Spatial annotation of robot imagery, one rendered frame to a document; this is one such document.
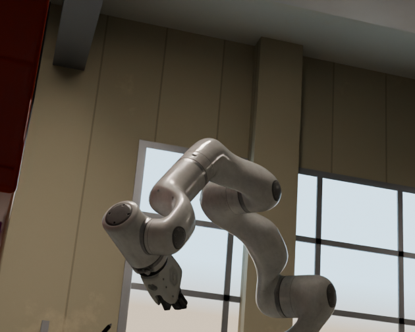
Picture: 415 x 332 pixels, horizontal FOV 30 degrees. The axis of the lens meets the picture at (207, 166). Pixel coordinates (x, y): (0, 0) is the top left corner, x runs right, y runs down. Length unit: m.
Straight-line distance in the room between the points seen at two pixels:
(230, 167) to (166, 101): 3.13
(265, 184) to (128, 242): 0.47
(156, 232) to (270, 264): 0.59
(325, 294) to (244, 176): 0.44
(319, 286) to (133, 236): 0.73
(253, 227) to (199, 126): 2.98
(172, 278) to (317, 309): 0.56
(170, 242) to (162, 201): 0.17
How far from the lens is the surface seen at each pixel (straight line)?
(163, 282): 1.70
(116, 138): 4.86
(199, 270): 4.70
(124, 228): 1.58
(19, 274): 4.56
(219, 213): 2.02
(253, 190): 1.92
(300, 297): 2.18
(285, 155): 4.97
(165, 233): 1.57
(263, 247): 2.07
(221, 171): 1.90
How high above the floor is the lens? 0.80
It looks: 21 degrees up
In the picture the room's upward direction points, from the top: 5 degrees clockwise
